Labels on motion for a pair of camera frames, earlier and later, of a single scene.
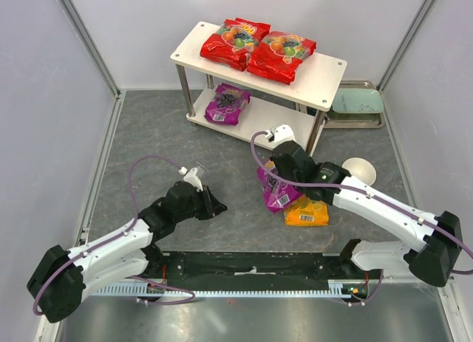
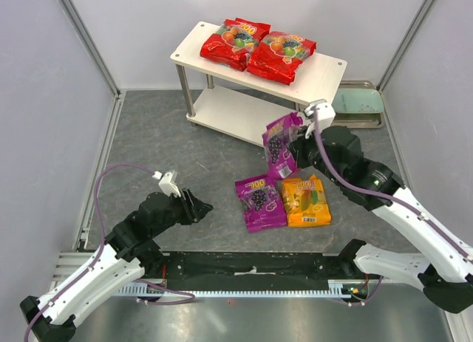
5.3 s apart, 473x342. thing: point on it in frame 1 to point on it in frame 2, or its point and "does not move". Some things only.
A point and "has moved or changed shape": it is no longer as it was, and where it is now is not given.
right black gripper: [282, 162] to [298, 152]
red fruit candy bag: [233, 41] does not move
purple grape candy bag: [226, 104] has moved or changed shape
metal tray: [337, 120] does not move
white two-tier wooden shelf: [300, 105] does not move
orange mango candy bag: [307, 213] does not move
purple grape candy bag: [278, 196] to [261, 200]
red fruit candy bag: [278, 55] does not move
